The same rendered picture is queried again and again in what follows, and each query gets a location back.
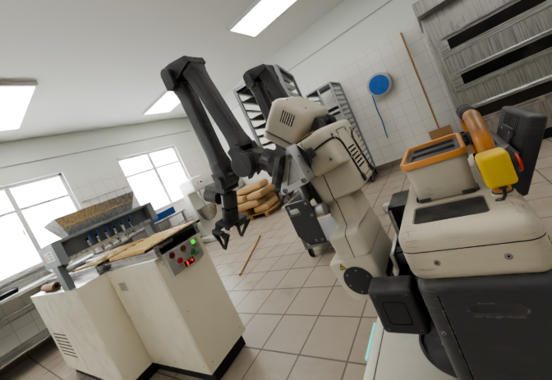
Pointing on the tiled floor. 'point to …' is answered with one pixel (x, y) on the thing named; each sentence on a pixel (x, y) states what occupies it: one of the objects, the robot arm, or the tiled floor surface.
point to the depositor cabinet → (95, 331)
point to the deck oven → (493, 38)
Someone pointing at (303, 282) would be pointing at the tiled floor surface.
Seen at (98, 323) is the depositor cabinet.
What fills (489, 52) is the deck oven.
